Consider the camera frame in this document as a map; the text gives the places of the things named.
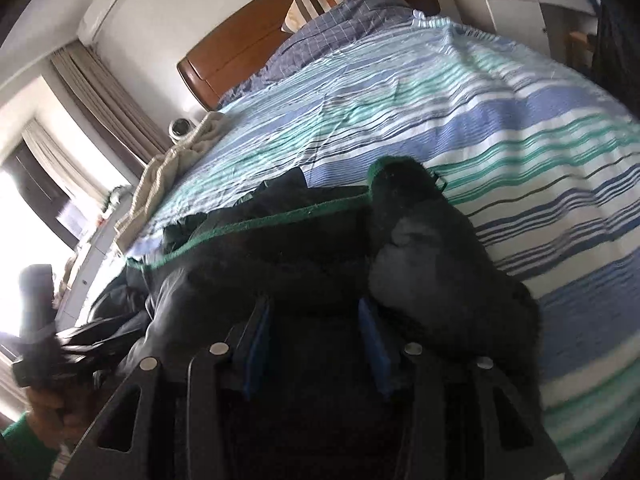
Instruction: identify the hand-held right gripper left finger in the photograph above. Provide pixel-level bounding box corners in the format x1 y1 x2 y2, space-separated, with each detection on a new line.
60 298 272 480

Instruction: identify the wooden headboard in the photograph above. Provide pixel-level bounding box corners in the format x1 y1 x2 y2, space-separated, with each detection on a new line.
177 0 442 112

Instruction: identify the white desk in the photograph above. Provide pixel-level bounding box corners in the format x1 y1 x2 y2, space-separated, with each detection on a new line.
444 0 602 57

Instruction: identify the white round fan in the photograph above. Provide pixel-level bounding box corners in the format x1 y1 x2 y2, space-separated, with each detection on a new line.
167 117 197 142

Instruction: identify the black puffer jacket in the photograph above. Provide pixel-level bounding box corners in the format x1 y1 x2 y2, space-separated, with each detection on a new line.
86 156 545 480

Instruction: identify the beige curtain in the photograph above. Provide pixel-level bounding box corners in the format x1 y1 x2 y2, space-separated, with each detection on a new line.
49 41 174 163

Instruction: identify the person's left hand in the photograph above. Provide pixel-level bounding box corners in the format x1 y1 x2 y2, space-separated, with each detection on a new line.
27 382 103 455

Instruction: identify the chair with black coat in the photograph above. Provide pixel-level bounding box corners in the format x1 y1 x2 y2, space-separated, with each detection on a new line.
592 0 640 123

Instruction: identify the blue checked pillow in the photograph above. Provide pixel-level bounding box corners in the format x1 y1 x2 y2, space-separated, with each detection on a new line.
219 0 417 107

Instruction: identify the cream fleece blanket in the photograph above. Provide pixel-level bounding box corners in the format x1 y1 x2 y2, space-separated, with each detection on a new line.
114 111 230 252

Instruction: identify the striped duvet bed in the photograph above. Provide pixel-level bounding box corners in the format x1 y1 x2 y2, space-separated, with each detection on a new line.
122 12 640 480

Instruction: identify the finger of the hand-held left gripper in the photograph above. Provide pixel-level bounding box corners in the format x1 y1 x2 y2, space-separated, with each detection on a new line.
54 317 137 362

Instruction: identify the wooden stool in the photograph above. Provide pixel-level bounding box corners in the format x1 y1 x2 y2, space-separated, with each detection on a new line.
564 30 599 62

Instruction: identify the person's left forearm green sleeve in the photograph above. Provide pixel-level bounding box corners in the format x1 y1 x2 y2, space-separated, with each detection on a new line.
0 411 60 480

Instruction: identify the white window drawer cabinet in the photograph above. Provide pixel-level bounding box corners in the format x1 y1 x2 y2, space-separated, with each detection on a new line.
54 195 132 332

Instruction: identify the sheer white curtain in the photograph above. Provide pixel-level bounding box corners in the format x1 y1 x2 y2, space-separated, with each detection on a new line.
20 119 132 213

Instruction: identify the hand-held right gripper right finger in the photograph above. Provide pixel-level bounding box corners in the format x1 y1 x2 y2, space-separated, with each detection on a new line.
357 297 572 480

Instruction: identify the brown striped pillow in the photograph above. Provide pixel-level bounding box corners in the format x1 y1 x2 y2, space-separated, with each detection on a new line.
280 0 359 35

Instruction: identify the white air conditioner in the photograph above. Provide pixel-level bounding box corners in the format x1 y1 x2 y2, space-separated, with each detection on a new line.
77 0 134 44

